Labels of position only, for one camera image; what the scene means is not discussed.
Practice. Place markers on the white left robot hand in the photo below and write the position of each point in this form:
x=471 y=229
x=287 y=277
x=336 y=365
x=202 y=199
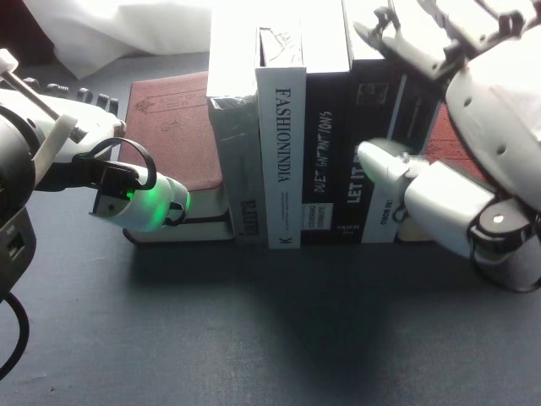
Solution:
x=93 y=122

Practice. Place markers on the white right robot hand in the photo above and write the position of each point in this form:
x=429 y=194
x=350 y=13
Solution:
x=494 y=105

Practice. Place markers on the black LET IT BE book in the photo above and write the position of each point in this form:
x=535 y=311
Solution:
x=351 y=127

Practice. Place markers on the red embossed book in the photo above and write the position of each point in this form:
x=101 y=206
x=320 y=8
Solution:
x=441 y=139
x=169 y=127

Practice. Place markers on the silver grey book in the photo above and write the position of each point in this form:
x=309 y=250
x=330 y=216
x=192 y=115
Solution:
x=236 y=148

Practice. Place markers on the black DUET book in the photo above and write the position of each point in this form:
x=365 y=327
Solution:
x=325 y=139

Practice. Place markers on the white FASHIONINDIA book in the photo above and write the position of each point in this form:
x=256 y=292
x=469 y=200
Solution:
x=281 y=169

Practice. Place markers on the white cloth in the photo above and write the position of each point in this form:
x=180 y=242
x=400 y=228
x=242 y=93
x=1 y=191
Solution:
x=118 y=29

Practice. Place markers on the grey table cloth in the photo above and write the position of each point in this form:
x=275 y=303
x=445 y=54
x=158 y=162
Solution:
x=211 y=338

